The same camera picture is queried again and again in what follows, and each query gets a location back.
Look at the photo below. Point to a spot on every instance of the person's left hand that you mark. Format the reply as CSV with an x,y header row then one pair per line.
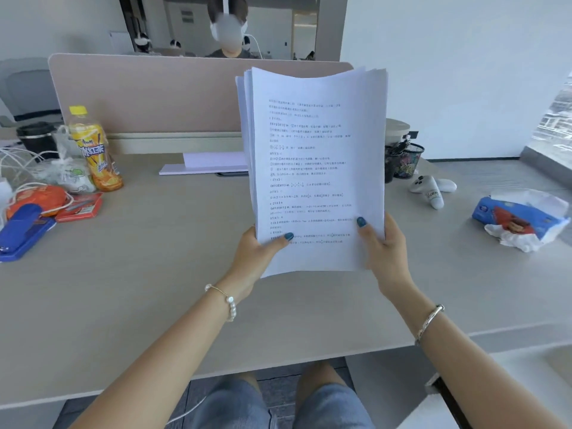
x,y
251,256

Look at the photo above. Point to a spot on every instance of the person's right hand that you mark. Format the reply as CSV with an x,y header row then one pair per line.
x,y
388,259

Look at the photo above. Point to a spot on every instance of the person's left thumb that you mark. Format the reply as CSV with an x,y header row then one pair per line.
x,y
279,243

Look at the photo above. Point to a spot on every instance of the person's right thumb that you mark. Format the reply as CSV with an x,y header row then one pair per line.
x,y
367,232

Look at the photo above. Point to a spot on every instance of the stack of printed white papers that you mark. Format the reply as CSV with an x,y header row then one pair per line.
x,y
313,169

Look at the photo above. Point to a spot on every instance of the person's right forearm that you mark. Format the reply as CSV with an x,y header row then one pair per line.
x,y
478,366

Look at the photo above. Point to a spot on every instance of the person's left forearm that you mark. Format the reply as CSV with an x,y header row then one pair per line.
x,y
147,366

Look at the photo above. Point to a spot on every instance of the white handheld controller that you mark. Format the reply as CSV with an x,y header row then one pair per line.
x,y
431,188

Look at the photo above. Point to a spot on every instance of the black mesh pen holder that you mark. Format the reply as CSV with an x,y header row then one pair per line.
x,y
404,160

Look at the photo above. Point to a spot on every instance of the white paper sheets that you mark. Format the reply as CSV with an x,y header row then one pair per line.
x,y
210,164

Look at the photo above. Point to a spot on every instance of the white round lid container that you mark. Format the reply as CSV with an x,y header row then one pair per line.
x,y
397,127

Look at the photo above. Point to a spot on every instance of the person's legs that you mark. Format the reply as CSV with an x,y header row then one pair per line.
x,y
321,375

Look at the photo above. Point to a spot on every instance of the blue tissue pack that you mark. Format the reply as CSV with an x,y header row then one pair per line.
x,y
518,218

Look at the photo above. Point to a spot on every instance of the person's blue denim shorts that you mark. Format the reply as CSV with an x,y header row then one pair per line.
x,y
277,406

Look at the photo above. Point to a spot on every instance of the beige desk divider panel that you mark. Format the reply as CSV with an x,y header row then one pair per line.
x,y
147,98

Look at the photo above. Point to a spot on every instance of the red staple box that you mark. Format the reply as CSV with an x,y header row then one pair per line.
x,y
79,207

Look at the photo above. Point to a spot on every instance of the yellow orange drink bottle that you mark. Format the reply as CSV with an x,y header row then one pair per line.
x,y
93,151

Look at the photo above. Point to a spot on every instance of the white plastic bag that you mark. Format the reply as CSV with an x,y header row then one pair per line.
x,y
67,171

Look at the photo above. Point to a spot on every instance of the white headset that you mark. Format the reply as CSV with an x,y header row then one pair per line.
x,y
225,24

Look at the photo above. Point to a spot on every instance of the orange round pouch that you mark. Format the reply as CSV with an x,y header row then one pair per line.
x,y
38,198

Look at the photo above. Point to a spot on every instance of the blue stapler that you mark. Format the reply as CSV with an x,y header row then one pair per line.
x,y
22,232

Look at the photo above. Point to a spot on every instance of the black paper cup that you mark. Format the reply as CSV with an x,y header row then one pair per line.
x,y
35,138

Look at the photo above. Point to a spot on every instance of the white charger adapter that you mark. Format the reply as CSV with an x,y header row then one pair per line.
x,y
4,192

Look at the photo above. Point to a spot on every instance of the grey office chair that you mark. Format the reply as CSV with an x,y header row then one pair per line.
x,y
27,91

